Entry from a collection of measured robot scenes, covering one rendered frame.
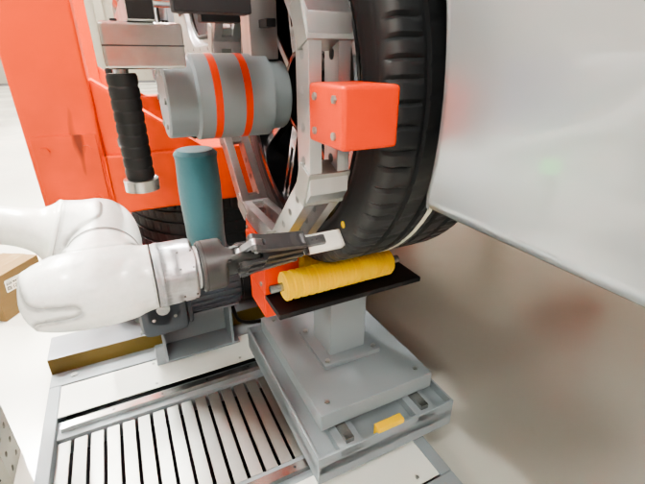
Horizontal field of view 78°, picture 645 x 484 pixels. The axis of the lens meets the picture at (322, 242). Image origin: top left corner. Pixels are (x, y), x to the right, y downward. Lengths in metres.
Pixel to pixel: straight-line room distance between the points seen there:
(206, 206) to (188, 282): 0.35
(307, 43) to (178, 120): 0.27
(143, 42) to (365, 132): 0.28
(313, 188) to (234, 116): 0.22
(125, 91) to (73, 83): 0.62
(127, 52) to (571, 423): 1.32
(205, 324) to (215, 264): 0.83
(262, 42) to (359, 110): 0.34
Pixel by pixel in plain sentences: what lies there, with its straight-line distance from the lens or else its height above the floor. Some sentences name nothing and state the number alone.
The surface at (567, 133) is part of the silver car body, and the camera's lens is 0.38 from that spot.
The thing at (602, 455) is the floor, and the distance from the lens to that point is 1.35.
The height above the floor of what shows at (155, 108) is 0.60.
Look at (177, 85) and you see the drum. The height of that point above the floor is 0.87.
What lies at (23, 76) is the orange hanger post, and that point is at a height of 0.87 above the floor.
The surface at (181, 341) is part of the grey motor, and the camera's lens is 1.40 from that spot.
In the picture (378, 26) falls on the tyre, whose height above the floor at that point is 0.95.
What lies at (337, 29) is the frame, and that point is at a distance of 0.55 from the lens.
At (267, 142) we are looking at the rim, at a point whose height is 0.72.
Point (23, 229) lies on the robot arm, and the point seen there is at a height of 0.69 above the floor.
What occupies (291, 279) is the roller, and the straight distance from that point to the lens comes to 0.76.
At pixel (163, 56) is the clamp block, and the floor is 0.91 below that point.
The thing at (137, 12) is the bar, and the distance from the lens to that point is 0.55.
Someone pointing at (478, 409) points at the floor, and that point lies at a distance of 1.32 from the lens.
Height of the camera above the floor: 0.91
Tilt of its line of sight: 24 degrees down
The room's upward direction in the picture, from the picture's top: straight up
